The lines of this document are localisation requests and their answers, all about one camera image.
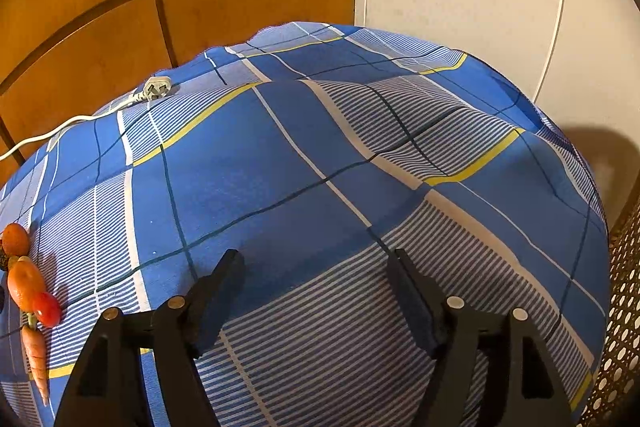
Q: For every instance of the round orange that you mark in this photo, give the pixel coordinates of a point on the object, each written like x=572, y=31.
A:
x=14, y=238

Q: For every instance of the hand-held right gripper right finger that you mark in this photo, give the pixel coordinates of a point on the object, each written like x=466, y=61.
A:
x=412, y=297

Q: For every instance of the red tomato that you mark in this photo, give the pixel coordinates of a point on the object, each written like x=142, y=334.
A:
x=46, y=309

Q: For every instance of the blue plaid bed sheet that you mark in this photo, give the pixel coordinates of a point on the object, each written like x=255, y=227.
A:
x=310, y=147

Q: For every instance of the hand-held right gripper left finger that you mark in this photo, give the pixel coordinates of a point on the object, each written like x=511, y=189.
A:
x=220, y=292

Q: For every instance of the large orange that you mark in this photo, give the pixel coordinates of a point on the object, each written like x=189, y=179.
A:
x=24, y=283

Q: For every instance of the orange carrot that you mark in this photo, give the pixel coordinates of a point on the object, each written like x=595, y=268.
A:
x=37, y=362

